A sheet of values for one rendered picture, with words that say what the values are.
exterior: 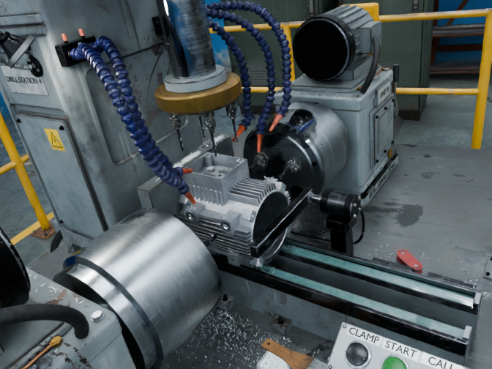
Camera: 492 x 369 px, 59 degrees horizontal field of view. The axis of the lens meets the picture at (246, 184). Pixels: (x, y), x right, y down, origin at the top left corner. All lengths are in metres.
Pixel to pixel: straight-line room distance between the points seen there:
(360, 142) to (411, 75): 2.75
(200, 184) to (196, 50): 0.29
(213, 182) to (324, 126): 0.37
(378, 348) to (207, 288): 0.31
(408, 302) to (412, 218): 0.43
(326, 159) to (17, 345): 0.79
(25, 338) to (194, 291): 0.27
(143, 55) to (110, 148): 0.23
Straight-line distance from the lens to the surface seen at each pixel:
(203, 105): 0.84
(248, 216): 0.89
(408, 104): 4.10
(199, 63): 0.87
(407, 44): 3.95
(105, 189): 1.02
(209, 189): 0.96
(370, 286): 0.99
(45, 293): 0.73
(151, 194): 0.95
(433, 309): 0.97
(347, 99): 1.25
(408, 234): 1.30
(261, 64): 4.40
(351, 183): 1.36
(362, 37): 1.36
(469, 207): 1.44
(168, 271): 0.74
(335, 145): 1.16
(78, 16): 0.97
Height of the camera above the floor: 1.57
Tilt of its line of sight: 29 degrees down
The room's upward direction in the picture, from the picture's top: 10 degrees counter-clockwise
